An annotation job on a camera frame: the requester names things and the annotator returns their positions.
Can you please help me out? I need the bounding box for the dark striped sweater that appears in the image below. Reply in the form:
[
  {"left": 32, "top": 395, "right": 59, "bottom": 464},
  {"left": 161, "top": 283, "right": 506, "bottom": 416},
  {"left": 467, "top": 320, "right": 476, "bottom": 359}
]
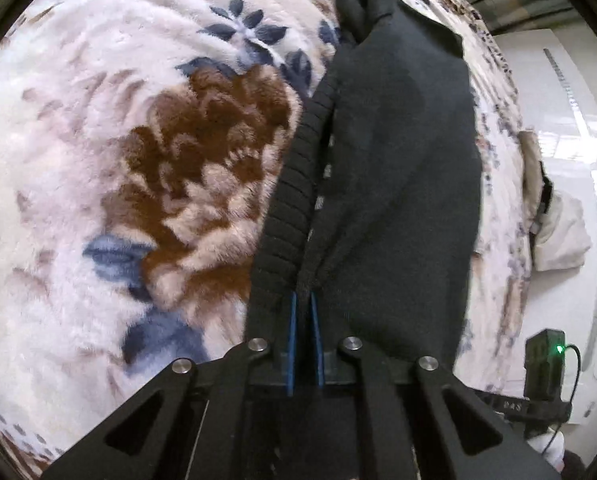
[{"left": 242, "top": 0, "right": 483, "bottom": 386}]

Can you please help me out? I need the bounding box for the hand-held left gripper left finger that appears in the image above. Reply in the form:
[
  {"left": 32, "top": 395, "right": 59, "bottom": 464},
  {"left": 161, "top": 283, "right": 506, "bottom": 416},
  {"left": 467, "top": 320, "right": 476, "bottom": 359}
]
[{"left": 41, "top": 292, "right": 299, "bottom": 480}]

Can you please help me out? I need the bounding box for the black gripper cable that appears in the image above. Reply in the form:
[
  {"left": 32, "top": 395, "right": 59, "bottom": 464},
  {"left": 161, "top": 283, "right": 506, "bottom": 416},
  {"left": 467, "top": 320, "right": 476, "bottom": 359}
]
[{"left": 541, "top": 344, "right": 583, "bottom": 456}]

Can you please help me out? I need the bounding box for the dark garment with white stripes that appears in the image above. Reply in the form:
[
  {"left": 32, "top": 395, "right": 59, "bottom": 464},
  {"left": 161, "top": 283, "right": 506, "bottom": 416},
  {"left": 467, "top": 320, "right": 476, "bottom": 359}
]
[{"left": 531, "top": 160, "right": 555, "bottom": 236}]

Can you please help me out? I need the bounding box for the folded white garment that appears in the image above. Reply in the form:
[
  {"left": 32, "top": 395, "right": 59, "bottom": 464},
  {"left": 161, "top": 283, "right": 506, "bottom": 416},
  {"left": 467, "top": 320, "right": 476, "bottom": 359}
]
[{"left": 533, "top": 194, "right": 593, "bottom": 273}]

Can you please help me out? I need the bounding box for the white bed headboard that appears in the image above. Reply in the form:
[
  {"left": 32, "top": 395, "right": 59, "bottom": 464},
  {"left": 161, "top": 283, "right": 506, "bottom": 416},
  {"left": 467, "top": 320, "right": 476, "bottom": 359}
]
[{"left": 491, "top": 27, "right": 597, "bottom": 426}]

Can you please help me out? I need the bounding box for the floral plush blanket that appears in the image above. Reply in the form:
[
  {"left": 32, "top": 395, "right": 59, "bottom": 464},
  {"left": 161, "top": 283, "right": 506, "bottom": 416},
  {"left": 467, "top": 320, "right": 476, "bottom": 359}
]
[{"left": 0, "top": 0, "right": 534, "bottom": 476}]

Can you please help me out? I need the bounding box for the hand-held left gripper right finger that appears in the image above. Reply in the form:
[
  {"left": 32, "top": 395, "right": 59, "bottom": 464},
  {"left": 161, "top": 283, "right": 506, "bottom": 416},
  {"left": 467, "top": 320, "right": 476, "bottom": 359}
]
[{"left": 310, "top": 292, "right": 563, "bottom": 480}]

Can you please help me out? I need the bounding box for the crumpled beige cloth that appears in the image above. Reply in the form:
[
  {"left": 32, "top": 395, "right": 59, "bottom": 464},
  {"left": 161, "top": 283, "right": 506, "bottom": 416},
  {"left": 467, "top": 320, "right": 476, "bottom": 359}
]
[{"left": 517, "top": 130, "right": 547, "bottom": 221}]

